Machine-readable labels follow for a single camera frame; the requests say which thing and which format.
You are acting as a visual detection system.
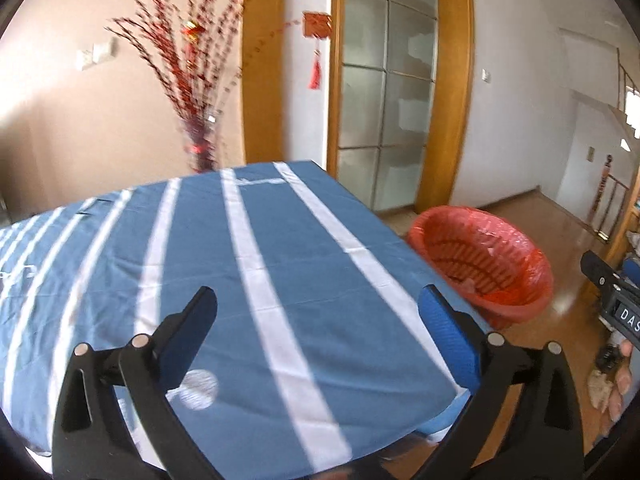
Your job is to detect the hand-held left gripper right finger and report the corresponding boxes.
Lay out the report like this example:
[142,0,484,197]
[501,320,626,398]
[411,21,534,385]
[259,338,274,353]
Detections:
[387,284,586,480]

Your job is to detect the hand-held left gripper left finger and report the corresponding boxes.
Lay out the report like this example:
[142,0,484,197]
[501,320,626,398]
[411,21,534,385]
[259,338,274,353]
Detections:
[51,286,226,480]

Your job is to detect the red lined waste basket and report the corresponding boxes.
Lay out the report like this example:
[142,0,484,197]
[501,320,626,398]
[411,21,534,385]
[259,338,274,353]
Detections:
[406,205,555,330]

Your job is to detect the person's right hand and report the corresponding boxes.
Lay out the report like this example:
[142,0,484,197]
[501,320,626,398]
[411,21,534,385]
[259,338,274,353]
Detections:
[606,337,637,424]

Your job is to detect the small black object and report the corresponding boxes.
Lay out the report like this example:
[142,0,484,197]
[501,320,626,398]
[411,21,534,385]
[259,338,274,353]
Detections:
[594,344,622,374]

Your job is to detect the wooden stair railing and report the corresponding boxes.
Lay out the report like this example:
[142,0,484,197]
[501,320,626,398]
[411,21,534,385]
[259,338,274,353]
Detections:
[594,154,632,244]

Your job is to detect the blue white striped tablecloth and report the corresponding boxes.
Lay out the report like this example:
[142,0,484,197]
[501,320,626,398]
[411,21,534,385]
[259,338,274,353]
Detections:
[0,160,493,476]

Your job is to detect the glass vase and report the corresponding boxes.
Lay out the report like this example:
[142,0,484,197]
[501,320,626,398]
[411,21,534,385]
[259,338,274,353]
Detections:
[181,112,219,174]

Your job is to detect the frosted glass door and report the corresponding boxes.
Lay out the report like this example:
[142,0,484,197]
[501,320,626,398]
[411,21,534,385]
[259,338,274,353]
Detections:
[337,0,439,212]

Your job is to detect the red blossom branches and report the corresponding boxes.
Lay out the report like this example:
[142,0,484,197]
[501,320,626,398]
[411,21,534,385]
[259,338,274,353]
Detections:
[106,0,262,173]

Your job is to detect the red tassel ornament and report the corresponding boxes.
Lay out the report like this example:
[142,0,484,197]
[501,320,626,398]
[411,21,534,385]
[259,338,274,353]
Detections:
[302,10,334,91]

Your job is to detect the wooden door frame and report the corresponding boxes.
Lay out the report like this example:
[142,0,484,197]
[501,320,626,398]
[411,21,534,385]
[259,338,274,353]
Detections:
[242,0,475,214]

